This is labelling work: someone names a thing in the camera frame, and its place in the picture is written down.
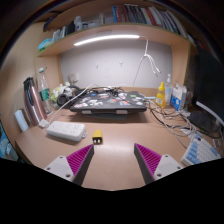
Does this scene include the white cylindrical roll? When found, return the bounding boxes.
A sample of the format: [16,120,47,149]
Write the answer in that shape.
[14,109,30,132]

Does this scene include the white hanging cable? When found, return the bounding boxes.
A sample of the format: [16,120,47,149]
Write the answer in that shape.
[132,35,162,88]

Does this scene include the clear pump bottle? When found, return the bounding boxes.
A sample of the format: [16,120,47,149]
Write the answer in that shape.
[164,73,174,105]

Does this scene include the clear plastic water bottle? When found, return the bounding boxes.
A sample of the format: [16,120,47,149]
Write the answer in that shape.
[37,67,54,116]

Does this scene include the yellow glue bottle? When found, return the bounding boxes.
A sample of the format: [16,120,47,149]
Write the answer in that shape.
[154,81,167,109]

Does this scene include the white wall socket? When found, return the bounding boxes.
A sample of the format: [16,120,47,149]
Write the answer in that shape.
[68,72,80,84]

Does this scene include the crumpled small packet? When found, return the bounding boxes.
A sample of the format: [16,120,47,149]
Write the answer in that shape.
[38,119,50,129]

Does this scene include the tangled desk cables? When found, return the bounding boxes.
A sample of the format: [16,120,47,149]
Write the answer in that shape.
[146,99,201,149]

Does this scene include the black headphones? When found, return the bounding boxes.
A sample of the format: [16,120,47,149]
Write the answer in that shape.
[56,85,83,108]

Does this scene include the blue and white box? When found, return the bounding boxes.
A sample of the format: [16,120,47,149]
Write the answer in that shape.
[169,83,188,112]

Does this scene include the yellow charger block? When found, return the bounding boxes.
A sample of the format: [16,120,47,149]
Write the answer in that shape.
[92,129,104,146]

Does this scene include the black laptop with stickers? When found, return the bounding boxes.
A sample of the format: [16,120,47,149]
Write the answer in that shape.
[69,91,148,113]

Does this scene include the black tangled cable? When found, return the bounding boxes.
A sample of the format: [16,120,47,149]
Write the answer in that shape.
[88,85,125,97]

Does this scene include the white power strip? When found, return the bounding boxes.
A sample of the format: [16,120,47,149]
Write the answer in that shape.
[46,120,88,143]

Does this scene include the white light bar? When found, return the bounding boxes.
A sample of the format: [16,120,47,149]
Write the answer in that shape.
[73,34,141,47]

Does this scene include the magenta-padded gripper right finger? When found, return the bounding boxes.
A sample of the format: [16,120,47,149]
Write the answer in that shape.
[133,143,184,185]

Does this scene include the blue and white keyboard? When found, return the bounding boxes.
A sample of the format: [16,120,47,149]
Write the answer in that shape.
[180,134,222,167]

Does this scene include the white power strip cable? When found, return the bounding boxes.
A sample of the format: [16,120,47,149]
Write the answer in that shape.
[48,83,98,126]

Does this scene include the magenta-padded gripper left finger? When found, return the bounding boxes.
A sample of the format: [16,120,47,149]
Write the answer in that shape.
[43,143,96,187]

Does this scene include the wooden shelf with books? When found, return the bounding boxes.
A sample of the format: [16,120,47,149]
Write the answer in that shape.
[36,3,196,58]

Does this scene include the black computer monitor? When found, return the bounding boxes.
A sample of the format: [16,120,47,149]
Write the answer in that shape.
[194,49,224,134]

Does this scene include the pink metal thermos jug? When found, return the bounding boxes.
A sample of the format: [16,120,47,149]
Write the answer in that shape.
[22,77,48,127]

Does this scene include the grey laptop stand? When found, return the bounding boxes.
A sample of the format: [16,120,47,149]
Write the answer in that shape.
[81,109,129,118]

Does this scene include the green and white plush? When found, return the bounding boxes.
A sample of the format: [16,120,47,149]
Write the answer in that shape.
[50,83,73,103]

